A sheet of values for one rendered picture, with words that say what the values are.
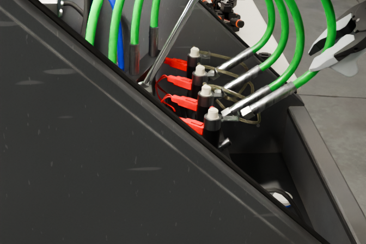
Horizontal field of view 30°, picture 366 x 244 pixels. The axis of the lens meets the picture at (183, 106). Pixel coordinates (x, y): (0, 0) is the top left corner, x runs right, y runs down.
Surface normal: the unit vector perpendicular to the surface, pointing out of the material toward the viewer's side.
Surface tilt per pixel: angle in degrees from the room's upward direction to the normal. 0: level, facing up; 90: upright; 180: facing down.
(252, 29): 0
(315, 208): 90
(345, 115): 0
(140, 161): 90
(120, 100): 90
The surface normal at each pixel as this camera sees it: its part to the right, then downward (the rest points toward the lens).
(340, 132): 0.05, -0.88
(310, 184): -0.99, 0.01
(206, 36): 0.11, 0.48
